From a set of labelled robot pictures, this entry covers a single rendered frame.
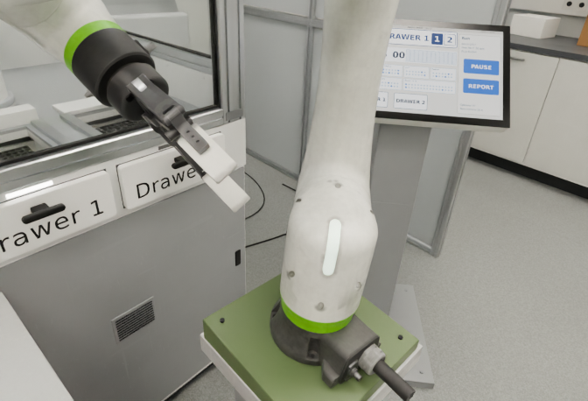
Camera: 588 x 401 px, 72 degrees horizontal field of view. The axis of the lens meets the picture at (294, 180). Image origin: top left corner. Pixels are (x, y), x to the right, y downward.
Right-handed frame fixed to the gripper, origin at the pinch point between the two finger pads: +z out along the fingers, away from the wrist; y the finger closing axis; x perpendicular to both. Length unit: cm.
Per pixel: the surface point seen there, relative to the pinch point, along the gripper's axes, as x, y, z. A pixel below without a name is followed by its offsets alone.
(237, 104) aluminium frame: -22, 50, -32
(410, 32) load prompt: -74, 52, -15
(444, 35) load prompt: -80, 51, -7
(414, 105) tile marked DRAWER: -58, 54, 1
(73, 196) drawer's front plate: 21.1, 31.2, -30.9
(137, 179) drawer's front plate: 10, 40, -29
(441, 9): -126, 94, -26
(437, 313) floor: -39, 140, 62
